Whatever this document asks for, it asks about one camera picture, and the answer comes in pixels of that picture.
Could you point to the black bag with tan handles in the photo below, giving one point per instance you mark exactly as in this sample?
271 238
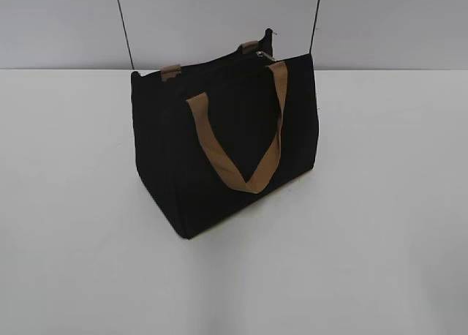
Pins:
213 138

